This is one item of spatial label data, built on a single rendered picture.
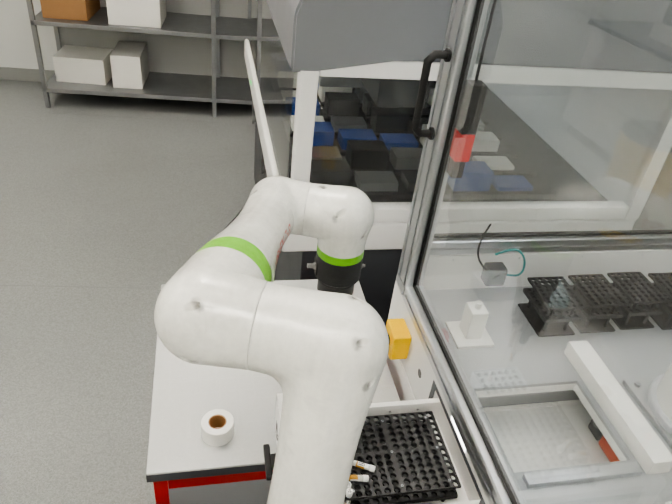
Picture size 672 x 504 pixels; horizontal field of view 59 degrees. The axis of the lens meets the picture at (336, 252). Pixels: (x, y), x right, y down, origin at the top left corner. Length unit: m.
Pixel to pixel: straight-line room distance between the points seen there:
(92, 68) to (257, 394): 3.76
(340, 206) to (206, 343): 0.46
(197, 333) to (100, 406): 1.82
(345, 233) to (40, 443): 1.64
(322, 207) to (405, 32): 0.66
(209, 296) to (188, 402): 0.78
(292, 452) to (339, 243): 0.46
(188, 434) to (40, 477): 1.03
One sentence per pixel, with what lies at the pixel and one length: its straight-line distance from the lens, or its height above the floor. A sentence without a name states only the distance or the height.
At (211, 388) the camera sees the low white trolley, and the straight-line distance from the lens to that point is 1.48.
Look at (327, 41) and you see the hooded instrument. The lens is 1.55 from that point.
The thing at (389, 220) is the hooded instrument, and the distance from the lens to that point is 1.83.
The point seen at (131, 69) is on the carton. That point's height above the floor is 0.30.
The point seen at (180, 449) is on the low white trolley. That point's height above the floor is 0.76.
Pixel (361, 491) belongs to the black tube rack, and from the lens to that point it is 1.16.
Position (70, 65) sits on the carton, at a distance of 4.95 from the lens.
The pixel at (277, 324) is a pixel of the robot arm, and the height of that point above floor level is 1.40.
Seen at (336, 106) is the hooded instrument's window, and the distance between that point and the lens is 1.64.
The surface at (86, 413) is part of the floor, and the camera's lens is 2.49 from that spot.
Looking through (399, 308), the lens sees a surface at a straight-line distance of 1.51.
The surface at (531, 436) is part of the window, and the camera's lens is 1.01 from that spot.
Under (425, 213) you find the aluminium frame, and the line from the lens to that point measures 1.34.
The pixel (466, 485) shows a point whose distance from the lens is 1.27.
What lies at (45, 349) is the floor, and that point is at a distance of 2.77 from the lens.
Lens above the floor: 1.86
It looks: 35 degrees down
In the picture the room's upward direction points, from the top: 7 degrees clockwise
